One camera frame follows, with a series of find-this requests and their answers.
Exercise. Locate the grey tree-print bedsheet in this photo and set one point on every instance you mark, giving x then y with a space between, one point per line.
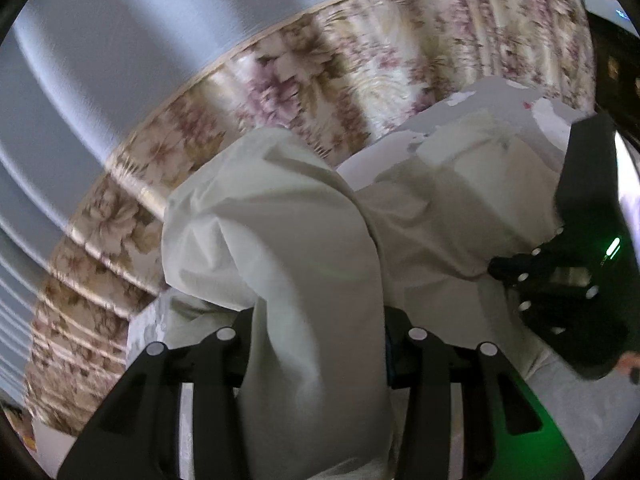
565 410

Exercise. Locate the white garment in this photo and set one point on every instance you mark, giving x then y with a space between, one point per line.
280 240

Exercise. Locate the cardboard box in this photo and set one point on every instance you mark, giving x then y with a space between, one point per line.
50 440

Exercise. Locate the dark furniture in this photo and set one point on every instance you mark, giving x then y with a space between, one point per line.
615 50

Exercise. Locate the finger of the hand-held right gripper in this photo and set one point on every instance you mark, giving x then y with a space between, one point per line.
520 267
545 315

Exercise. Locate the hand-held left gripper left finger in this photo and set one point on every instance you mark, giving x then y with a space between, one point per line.
225 355

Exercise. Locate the blue curtain with floral border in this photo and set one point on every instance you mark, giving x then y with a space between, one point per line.
100 60

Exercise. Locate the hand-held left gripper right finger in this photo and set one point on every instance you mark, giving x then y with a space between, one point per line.
420 355

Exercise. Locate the person's right hand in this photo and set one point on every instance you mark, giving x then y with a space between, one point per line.
628 361

